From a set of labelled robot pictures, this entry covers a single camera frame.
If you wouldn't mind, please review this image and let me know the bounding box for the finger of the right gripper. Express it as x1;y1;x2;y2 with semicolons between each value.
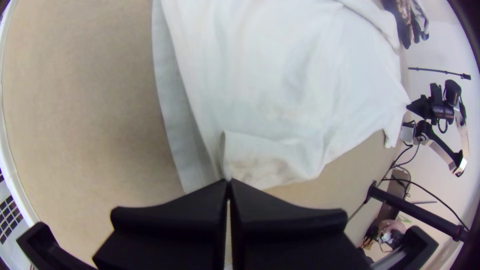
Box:
406;95;433;117

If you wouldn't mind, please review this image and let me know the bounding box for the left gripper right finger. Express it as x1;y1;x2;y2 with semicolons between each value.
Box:
229;178;370;270

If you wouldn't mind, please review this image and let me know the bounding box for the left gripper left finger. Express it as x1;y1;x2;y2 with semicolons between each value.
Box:
92;179;230;270

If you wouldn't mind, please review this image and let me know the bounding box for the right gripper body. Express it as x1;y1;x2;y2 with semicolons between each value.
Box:
431;104;457;121

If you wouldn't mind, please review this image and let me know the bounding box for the white t-shirt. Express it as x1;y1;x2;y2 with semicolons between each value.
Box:
151;0;412;194

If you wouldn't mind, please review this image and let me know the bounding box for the pile of folded clothes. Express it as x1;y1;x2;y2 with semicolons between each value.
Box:
380;0;431;50

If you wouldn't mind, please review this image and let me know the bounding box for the white laundry basket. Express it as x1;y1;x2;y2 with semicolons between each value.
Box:
0;0;42;270

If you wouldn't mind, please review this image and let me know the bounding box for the black cable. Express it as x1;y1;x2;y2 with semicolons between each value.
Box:
382;177;470;230
389;140;422;170

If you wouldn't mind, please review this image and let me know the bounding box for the black camera post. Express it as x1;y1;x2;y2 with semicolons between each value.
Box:
365;181;470;243

